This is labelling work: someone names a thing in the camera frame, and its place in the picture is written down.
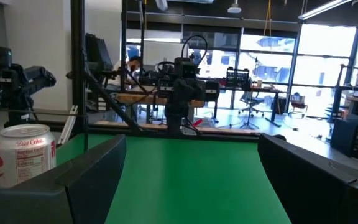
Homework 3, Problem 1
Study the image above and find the white aluminium rail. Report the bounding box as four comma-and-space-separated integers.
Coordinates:
57, 105, 79, 146

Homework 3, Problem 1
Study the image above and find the white pendant lamp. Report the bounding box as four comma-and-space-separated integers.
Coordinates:
227, 0, 242, 14

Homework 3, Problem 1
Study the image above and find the wooden top desk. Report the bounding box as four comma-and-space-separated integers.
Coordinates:
116, 92, 204, 125

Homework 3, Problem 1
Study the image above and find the black plastic crate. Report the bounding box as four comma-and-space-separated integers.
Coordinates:
226, 67, 250, 90

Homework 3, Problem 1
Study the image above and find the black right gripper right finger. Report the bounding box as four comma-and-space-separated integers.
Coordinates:
257, 133, 358, 224

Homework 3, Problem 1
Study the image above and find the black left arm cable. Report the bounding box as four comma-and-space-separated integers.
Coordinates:
180, 34, 209, 68

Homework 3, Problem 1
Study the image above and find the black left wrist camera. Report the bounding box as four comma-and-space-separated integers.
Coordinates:
174, 57, 198, 79

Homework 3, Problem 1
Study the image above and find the black computer tower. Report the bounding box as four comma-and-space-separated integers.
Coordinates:
330, 114, 358, 160

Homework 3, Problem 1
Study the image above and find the silver Diet Coke can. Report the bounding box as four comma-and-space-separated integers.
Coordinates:
0, 123, 57, 189

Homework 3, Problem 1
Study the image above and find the black computer monitor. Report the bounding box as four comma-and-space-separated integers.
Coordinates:
85, 33, 114, 74

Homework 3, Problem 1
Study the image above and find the yellow hanging strap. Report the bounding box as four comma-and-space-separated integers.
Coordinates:
263, 0, 275, 37

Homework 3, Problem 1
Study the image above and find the grey office chair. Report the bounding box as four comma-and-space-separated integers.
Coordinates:
239, 91, 265, 118

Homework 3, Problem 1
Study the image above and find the long black desk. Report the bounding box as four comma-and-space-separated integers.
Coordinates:
219, 84, 291, 128

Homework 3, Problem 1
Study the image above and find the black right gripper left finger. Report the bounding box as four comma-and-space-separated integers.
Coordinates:
0, 133, 127, 224

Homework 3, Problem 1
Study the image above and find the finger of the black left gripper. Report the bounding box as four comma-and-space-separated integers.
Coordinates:
174, 79, 188, 100
186, 79, 200, 100

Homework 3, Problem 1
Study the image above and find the person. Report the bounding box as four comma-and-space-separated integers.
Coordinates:
106, 55, 142, 91

